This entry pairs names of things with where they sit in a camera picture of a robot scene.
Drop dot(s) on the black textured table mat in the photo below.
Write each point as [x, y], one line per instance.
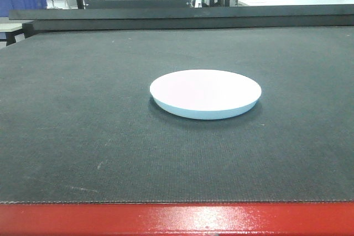
[78, 123]

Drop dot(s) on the white far table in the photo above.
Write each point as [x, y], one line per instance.
[234, 3]

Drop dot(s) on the light blue round plate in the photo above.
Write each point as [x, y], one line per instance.
[205, 94]

